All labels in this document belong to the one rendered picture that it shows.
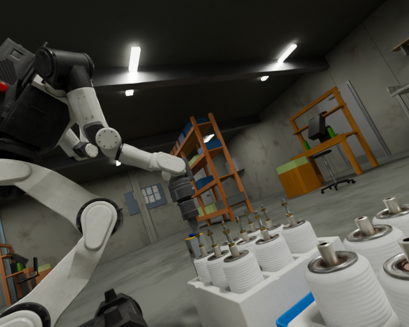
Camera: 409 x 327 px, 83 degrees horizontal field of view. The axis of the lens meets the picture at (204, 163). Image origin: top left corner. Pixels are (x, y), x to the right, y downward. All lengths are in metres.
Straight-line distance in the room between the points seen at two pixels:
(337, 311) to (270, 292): 0.27
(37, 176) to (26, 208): 9.52
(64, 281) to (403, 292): 0.83
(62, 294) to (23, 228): 9.48
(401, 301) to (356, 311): 0.08
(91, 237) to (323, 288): 0.67
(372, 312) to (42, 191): 0.89
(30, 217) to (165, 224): 4.79
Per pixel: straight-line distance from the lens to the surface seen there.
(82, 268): 0.89
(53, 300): 0.92
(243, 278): 0.67
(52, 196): 0.94
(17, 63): 1.07
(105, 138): 0.85
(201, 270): 0.88
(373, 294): 0.43
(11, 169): 0.95
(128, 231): 10.03
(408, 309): 0.36
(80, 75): 0.92
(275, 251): 0.72
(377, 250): 0.49
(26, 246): 10.28
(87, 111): 0.89
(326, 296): 0.42
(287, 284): 0.70
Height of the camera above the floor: 0.40
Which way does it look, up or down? 11 degrees up
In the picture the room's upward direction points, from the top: 22 degrees counter-clockwise
